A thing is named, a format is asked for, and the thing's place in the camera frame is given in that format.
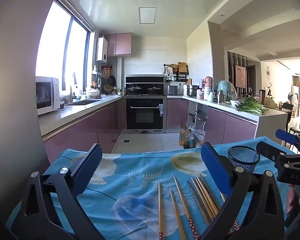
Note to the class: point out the kitchen window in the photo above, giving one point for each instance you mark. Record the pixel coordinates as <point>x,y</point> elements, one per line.
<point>57,50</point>

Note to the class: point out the woven basket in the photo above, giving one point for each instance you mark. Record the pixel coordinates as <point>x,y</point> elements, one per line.
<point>108,89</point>

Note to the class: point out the green leafy vegetables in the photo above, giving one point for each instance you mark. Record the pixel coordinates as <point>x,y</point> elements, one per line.
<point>251,107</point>

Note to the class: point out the mint green air fryer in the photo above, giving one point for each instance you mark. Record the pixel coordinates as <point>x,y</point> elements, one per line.
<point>226,90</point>

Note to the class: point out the ceiling light panel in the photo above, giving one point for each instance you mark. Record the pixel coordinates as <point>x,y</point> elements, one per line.
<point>147,15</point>

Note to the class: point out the person's right hand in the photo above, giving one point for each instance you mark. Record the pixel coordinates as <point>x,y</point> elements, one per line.
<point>289,200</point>

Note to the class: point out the white casserole pot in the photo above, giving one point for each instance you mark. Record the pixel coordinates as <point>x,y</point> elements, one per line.
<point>93,93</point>

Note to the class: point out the bunch of wooden chopsticks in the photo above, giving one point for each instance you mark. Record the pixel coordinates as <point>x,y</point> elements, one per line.
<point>207,197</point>

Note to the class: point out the white standing air conditioner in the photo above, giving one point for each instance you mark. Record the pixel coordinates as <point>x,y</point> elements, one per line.
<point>295,100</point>

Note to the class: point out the silver countertop appliance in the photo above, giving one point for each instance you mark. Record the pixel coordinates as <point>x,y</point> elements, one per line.
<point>172,90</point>

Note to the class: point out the steel sink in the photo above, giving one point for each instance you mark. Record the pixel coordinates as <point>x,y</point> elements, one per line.
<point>86,102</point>

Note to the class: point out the black wall shelf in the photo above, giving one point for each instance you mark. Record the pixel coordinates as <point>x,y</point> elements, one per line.
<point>176,76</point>

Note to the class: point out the white microwave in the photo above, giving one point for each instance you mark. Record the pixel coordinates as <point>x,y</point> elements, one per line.
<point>46,95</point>

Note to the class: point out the slatted room divider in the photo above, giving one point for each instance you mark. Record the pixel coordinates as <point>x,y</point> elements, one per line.
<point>231,75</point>

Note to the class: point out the black mesh holder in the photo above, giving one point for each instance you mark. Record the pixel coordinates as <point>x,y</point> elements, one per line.
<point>242,161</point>

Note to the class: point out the wooden cutting board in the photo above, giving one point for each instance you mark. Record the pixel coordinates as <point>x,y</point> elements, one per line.
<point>183,68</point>

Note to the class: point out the steel stock pot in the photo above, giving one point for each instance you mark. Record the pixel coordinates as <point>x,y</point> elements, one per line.
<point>192,91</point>

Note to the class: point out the pink wall cabinet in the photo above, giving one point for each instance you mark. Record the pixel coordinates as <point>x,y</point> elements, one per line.
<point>120,44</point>

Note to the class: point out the black integrated stove oven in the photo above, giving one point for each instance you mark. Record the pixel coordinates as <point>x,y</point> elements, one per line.
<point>145,115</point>

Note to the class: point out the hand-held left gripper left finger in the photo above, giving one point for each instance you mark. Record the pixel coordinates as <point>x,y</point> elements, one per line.
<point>90,170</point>

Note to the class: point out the white water heater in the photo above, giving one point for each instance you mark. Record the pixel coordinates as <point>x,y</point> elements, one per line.
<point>102,50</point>

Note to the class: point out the purple base cabinets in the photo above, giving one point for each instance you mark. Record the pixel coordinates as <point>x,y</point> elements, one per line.
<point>90,127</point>
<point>230,127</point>

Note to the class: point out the white bowl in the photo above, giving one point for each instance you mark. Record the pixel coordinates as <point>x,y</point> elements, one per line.
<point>234,102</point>

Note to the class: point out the steel thermos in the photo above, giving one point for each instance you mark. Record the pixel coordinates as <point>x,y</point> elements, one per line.
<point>221,97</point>

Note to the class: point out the steel faucet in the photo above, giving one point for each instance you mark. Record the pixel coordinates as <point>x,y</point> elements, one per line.
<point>72,95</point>

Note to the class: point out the black chair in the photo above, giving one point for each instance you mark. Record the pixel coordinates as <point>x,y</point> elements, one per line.
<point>287,107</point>

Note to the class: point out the wall picture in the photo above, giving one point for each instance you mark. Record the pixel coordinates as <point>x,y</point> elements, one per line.
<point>240,77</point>

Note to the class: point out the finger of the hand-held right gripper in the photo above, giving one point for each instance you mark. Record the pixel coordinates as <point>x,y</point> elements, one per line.
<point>287,135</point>
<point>266,149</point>

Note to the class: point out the blue floral tablecloth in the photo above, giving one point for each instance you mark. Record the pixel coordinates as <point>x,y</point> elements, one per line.
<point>130,180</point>

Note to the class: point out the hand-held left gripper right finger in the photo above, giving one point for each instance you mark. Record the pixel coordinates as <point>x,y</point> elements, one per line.
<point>215,167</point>

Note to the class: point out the pink kettle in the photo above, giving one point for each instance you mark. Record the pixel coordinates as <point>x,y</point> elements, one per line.
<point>207,82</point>

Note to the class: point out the pot with glass lid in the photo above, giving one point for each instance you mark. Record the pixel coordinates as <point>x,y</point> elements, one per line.
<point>134,90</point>
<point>154,90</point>

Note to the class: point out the wall clock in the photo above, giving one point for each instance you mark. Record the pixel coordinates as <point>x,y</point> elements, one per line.
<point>269,72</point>

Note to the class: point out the hanging black pan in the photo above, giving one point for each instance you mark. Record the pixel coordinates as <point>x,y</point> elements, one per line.
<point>112,81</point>

